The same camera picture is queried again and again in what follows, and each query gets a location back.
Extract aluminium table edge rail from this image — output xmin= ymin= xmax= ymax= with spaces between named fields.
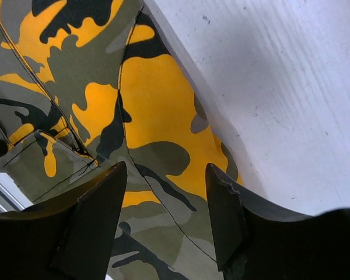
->
xmin=0 ymin=173 xmax=33 ymax=213

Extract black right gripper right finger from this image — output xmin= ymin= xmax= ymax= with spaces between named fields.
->
xmin=205 ymin=164 xmax=350 ymax=279

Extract camouflage yellow green trousers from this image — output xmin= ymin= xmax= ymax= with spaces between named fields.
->
xmin=0 ymin=1 xmax=241 ymax=279

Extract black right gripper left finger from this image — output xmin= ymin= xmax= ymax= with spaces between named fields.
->
xmin=0 ymin=162 xmax=127 ymax=279

